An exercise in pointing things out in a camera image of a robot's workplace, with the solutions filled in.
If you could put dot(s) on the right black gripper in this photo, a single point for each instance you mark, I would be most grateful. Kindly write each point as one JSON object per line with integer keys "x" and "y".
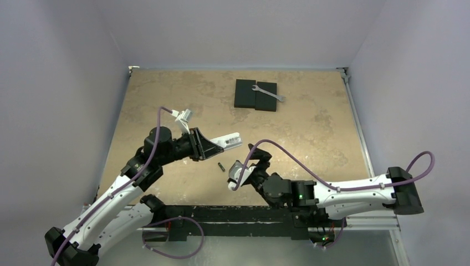
{"x": 258, "y": 165}

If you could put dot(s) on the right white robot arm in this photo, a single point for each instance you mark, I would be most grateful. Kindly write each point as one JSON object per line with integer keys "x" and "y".
{"x": 394, "y": 190}

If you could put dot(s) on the aluminium frame rail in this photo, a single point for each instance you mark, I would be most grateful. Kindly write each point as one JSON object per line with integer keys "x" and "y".
{"x": 394, "y": 231}

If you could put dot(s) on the right black foam block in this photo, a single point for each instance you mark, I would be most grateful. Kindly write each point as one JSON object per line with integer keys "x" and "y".
{"x": 265, "y": 102}

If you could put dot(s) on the black foam block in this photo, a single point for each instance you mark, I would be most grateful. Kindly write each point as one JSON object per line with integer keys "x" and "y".
{"x": 244, "y": 96}
{"x": 265, "y": 102}

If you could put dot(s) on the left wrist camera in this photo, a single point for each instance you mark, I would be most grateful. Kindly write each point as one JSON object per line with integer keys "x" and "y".
{"x": 182, "y": 119}

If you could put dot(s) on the silver wrench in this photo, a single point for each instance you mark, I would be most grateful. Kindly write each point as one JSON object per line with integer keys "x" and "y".
{"x": 278, "y": 97}

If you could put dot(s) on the white remote control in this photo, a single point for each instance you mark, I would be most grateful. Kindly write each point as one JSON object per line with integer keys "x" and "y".
{"x": 228, "y": 141}

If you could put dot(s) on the green black battery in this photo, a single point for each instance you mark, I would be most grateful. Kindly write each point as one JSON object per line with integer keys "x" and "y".
{"x": 221, "y": 167}

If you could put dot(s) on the left black foam block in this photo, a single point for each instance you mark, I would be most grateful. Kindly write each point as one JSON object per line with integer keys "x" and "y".
{"x": 244, "y": 96}

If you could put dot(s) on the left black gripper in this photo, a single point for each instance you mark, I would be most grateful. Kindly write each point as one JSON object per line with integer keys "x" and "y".
{"x": 201, "y": 147}

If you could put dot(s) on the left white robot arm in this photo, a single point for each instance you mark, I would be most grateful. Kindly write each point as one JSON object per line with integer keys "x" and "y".
{"x": 77, "y": 242}

